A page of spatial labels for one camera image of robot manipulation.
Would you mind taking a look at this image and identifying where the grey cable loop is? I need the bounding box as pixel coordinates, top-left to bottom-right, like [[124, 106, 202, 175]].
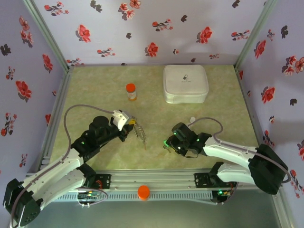
[[76, 187, 109, 209]]

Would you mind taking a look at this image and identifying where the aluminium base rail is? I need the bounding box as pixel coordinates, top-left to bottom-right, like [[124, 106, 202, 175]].
[[26, 168, 284, 190]]

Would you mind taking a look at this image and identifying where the orange plastic cylinder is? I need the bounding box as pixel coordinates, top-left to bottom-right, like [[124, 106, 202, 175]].
[[137, 185, 151, 202]]

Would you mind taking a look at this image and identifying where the aluminium side rail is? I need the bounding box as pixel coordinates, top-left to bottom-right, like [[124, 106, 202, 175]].
[[234, 66, 285, 173], [39, 67, 74, 168]]

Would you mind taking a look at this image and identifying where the white zip case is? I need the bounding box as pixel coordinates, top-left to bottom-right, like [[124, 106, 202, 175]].
[[162, 64, 210, 105]]

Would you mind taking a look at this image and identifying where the aluminium frame post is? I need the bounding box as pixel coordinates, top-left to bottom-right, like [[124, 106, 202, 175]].
[[234, 0, 279, 71], [22, 0, 75, 72]]

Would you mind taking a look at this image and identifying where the grey left arm cable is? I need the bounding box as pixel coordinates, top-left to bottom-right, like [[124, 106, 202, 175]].
[[9, 104, 116, 228]]

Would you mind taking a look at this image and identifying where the perforated metal cable tray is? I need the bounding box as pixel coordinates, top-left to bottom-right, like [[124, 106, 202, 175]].
[[48, 191, 214, 203]]

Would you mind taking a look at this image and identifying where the small circuit board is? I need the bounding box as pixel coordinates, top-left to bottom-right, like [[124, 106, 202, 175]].
[[213, 189, 233, 205], [77, 190, 101, 200]]

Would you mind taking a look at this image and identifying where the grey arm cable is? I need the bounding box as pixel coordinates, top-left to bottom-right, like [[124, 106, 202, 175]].
[[9, 104, 116, 228], [190, 116, 292, 185]]

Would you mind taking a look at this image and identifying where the silver keyring chain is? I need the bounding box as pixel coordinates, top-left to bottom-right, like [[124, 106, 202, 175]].
[[132, 118, 148, 152]]

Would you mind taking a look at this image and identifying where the grey right arm cable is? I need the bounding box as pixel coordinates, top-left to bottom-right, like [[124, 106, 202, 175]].
[[190, 116, 292, 185]]

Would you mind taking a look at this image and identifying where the orange pill bottle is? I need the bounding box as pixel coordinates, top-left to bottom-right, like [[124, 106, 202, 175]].
[[125, 83, 138, 102]]

